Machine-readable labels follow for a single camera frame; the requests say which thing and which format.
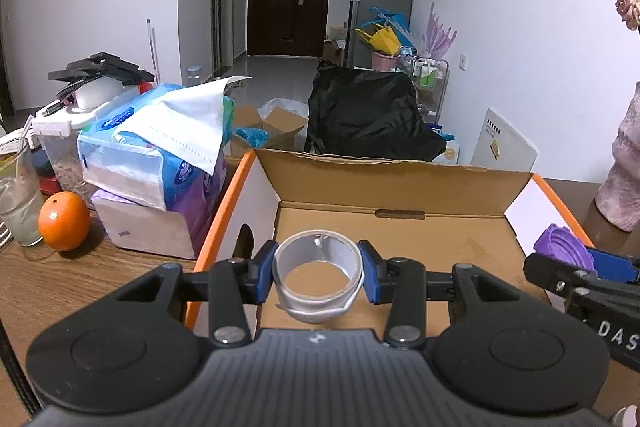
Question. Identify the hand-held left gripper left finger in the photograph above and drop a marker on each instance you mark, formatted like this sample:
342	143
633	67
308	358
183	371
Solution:
267	274

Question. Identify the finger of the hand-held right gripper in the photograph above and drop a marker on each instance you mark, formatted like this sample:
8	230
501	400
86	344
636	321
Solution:
560	274
617	267

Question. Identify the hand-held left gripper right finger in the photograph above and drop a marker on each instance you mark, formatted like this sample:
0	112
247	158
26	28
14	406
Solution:
366	274

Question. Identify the purple ridged lid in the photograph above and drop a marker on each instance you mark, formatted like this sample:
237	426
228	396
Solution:
562	244

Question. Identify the grey tape roll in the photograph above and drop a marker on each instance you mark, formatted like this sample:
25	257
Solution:
330	252

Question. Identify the orange-edged cardboard box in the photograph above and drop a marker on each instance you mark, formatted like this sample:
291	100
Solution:
400	187

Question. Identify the pink vase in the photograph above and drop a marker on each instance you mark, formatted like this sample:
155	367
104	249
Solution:
625	172

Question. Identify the purple tissue pack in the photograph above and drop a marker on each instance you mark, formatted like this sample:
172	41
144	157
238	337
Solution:
145	227

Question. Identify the blue plastic bag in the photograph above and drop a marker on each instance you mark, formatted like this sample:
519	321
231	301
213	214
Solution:
252	138

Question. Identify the small open cardboard box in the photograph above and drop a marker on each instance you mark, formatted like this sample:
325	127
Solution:
272	132

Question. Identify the white flat board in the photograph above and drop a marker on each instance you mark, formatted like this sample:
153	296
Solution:
500	142

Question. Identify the blue and white package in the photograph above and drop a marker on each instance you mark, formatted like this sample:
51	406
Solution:
445	149

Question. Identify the black bag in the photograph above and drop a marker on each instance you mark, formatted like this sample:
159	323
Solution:
370	112

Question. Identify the white plastic bag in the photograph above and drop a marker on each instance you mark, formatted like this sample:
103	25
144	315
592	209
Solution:
285	107

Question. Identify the white tissue sheet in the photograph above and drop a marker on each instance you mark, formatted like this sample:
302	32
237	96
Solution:
190	122

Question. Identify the blue tissue pack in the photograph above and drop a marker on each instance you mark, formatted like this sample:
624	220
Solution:
125	157

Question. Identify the metal storage cart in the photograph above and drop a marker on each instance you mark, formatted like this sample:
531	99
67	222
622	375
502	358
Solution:
429	77

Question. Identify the orange fruit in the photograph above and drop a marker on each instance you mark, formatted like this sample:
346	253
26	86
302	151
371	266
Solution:
64	221

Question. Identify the clear jar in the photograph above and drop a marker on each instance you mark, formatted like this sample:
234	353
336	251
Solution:
194	75

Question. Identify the pink bucket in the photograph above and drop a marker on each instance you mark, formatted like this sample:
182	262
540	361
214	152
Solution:
384	61

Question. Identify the brown cardboard box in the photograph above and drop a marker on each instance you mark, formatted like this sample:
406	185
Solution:
334	49

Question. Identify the yellow shopping bag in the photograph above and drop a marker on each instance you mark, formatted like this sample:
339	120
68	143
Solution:
382	39

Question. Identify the red box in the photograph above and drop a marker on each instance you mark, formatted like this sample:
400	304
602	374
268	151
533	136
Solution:
49	186

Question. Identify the clear plastic food container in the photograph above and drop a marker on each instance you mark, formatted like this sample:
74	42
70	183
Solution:
60	142

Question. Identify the white round device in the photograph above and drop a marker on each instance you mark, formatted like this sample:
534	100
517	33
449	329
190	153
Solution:
97	94

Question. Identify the purple feather decoration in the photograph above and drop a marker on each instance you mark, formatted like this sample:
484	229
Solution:
439	34

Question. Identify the drinking glass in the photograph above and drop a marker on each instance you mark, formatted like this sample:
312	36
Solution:
20	212

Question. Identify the dried pink flower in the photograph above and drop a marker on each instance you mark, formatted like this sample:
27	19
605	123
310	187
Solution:
629	9

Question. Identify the blue shopping bag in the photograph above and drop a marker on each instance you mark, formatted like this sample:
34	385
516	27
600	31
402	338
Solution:
387	16

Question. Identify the black folding stand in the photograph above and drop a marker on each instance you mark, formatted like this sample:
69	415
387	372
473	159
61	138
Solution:
102	67

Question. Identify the clear drinking straw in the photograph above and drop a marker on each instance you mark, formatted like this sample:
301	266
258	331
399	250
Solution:
22	147

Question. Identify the white wall socket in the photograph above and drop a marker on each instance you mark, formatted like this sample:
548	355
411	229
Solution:
463	62

